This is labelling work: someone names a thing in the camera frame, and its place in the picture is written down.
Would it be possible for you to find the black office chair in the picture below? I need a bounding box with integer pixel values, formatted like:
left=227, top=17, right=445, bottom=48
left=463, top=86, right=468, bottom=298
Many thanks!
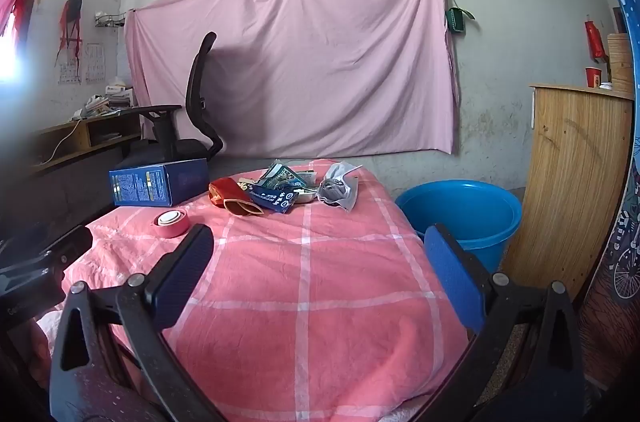
left=102, top=31, right=225, bottom=183

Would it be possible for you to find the wooden desk with shelf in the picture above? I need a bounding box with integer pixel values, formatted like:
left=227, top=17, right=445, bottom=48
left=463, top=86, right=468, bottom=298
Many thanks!
left=30, top=105, right=143, bottom=175

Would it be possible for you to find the pink tape roll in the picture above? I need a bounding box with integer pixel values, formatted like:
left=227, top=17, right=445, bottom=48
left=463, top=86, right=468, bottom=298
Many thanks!
left=151, top=208, right=192, bottom=238

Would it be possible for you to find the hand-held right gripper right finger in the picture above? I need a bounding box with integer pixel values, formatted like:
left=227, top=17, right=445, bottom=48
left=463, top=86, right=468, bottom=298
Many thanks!
left=414, top=223, right=587, bottom=422

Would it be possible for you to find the pink checked blanket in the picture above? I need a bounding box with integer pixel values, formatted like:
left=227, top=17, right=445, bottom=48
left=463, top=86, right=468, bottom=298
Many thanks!
left=37, top=159, right=472, bottom=422

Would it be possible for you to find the green printed packet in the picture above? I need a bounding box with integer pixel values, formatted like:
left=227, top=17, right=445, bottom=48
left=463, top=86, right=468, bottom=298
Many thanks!
left=260, top=161, right=302, bottom=191

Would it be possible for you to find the stack of books and papers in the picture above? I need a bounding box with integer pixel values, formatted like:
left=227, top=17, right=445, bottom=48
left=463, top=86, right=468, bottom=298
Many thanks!
left=72, top=77, right=138, bottom=120

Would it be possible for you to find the wall calendar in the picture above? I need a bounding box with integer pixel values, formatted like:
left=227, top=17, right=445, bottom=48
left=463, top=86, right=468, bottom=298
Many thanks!
left=56, top=44, right=105, bottom=86

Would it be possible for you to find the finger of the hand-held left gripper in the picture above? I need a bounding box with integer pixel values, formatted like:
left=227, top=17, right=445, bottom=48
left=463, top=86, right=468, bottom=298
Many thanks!
left=47, top=225, right=94, bottom=271

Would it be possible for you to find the blue printed wrapper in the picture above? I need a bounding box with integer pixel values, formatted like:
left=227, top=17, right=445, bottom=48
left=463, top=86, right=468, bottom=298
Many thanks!
left=247, top=183, right=301, bottom=215

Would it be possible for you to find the red hanging packet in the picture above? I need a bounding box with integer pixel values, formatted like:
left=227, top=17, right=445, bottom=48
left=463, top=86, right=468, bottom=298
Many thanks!
left=584, top=20, right=606, bottom=63

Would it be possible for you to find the red hanging ornament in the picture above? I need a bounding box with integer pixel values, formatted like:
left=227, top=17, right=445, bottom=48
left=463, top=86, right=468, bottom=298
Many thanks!
left=57, top=0, right=84, bottom=63

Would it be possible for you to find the grey face mask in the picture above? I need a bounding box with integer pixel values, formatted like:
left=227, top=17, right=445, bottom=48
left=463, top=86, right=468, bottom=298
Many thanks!
left=317, top=162, right=364, bottom=212

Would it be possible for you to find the wooden cabinet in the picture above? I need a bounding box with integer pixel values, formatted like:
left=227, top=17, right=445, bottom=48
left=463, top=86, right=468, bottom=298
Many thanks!
left=500, top=83, right=635, bottom=303

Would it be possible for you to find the red foil packet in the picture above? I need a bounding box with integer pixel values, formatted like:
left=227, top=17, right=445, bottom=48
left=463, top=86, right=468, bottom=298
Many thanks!
left=208, top=177, right=265, bottom=217

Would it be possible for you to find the blue cardboard box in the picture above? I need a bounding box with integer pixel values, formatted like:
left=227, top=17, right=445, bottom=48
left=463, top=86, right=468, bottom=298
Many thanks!
left=109, top=158, right=209, bottom=208

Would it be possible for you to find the blue printed curtain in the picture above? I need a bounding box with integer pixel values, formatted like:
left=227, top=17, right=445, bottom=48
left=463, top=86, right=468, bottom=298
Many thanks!
left=566, top=0, right=640, bottom=403

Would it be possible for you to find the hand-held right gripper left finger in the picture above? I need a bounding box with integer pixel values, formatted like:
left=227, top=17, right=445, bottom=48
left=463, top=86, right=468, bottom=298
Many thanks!
left=49, top=223, right=227, bottom=422

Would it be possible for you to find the blue plastic bucket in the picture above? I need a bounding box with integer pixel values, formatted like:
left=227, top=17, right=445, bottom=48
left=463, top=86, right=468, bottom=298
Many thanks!
left=395, top=180, right=523, bottom=274

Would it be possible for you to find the pink hanging sheet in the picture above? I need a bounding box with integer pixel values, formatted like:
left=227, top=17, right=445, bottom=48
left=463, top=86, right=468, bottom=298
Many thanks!
left=124, top=0, right=462, bottom=159

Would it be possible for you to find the wire wall shelf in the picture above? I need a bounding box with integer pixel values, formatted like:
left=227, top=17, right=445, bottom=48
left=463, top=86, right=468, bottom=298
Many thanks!
left=94, top=11, right=127, bottom=30

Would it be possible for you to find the bamboo steamer stack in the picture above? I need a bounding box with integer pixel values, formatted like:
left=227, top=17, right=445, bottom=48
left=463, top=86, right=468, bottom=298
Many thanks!
left=606, top=32, right=635, bottom=93

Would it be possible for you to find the white cable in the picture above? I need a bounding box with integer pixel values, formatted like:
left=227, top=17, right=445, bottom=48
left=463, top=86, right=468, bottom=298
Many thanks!
left=37, top=119, right=84, bottom=166

